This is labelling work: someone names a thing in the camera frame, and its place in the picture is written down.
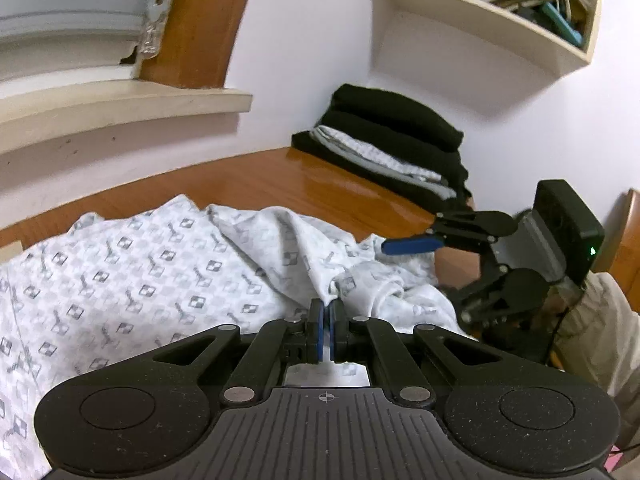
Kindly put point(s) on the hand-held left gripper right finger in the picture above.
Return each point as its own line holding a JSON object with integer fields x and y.
{"x": 332, "y": 337}

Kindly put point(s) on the white patterned garment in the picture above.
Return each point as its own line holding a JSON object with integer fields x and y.
{"x": 370, "y": 152}
{"x": 175, "y": 270}

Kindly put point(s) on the beige window sill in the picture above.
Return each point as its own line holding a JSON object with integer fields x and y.
{"x": 115, "y": 110}

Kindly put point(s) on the grey folded garment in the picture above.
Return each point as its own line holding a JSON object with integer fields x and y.
{"x": 430, "y": 187}

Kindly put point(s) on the beige floor plate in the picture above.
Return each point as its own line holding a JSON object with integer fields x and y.
{"x": 10, "y": 254}

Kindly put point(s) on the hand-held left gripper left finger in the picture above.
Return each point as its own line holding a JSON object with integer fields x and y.
{"x": 315, "y": 337}

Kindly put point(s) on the person's right forearm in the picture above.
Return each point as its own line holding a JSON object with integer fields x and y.
{"x": 600, "y": 340}

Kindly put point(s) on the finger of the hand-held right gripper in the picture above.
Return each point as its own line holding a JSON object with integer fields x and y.
{"x": 465, "y": 300}
{"x": 410, "y": 246}

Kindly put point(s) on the grey window blind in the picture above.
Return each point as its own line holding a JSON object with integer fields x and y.
{"x": 65, "y": 10}

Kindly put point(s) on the wooden window frame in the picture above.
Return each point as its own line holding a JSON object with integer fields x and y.
{"x": 200, "y": 25}

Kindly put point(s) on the wooden furniture piece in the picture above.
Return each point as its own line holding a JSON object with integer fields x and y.
{"x": 625, "y": 235}

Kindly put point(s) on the folded white patterned garment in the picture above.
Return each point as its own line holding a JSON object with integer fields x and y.
{"x": 370, "y": 152}

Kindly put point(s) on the pink object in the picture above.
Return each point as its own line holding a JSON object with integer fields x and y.
{"x": 625, "y": 452}

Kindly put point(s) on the white shelf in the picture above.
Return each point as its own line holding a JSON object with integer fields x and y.
{"x": 475, "y": 35}

